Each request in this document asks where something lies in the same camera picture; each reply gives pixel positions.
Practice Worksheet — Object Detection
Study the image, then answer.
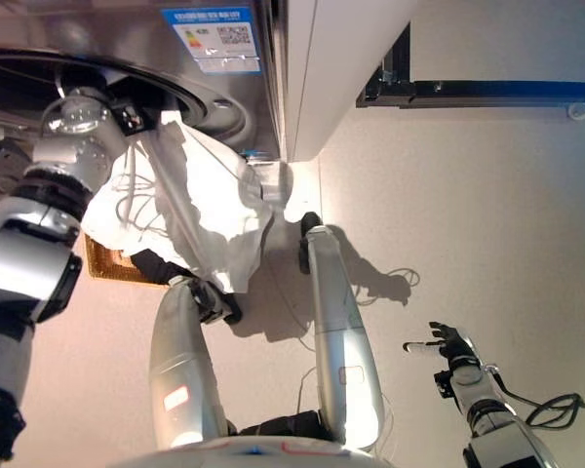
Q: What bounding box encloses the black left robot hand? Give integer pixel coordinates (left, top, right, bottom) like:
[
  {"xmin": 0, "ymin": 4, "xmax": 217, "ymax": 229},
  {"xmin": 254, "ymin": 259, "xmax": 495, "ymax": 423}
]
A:
[{"xmin": 67, "ymin": 66, "xmax": 126, "ymax": 101}]

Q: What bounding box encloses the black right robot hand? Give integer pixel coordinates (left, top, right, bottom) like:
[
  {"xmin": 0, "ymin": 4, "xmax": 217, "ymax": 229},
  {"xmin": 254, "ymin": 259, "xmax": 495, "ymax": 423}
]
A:
[{"xmin": 402, "ymin": 320, "xmax": 480, "ymax": 366}]

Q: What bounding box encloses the white garment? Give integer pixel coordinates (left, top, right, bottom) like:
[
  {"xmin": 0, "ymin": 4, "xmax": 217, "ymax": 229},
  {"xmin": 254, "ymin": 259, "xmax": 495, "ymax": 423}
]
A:
[{"xmin": 80, "ymin": 110, "xmax": 293, "ymax": 294}]

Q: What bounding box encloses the black garment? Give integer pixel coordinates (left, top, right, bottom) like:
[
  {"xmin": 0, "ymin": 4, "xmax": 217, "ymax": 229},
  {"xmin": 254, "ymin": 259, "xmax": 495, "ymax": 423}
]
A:
[{"xmin": 129, "ymin": 248, "xmax": 199, "ymax": 287}]

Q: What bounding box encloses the grey washing machine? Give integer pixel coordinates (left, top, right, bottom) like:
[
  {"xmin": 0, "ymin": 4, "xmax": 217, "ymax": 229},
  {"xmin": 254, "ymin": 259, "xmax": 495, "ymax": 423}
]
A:
[{"xmin": 0, "ymin": 0, "xmax": 292, "ymax": 165}]

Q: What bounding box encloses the beige woven laundry basket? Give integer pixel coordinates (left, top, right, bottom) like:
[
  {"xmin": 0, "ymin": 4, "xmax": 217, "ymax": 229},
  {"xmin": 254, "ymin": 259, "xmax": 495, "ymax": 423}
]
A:
[{"xmin": 84, "ymin": 232, "xmax": 165, "ymax": 290}]

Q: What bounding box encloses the blue energy label sticker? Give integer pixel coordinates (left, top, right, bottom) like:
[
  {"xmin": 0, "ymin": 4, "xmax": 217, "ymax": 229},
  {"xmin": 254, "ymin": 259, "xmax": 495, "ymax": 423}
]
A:
[{"xmin": 160, "ymin": 5, "xmax": 265, "ymax": 76}]

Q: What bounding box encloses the white cabinet side panel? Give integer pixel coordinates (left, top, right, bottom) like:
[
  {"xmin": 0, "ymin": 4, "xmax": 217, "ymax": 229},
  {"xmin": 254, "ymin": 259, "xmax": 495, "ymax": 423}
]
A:
[{"xmin": 277, "ymin": 0, "xmax": 423, "ymax": 163}]

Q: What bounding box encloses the silver left robot leg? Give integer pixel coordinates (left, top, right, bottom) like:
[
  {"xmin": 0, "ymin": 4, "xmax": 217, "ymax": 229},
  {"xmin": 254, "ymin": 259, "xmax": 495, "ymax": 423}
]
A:
[{"xmin": 148, "ymin": 274, "xmax": 244, "ymax": 452}]

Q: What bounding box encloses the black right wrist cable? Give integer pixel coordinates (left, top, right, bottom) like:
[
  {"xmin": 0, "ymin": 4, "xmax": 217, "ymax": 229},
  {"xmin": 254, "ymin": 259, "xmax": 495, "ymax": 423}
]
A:
[{"xmin": 485, "ymin": 363, "xmax": 585, "ymax": 431}]

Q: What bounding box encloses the small blue strap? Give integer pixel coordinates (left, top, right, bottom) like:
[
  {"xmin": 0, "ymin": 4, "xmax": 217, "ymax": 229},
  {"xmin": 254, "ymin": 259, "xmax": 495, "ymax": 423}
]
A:
[{"xmin": 241, "ymin": 148, "xmax": 274, "ymax": 167}]

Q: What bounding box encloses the black metal wheeled frame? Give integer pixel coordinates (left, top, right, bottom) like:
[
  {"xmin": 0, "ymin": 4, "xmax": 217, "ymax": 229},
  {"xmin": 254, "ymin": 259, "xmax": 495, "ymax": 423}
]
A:
[{"xmin": 354, "ymin": 21, "xmax": 585, "ymax": 121}]

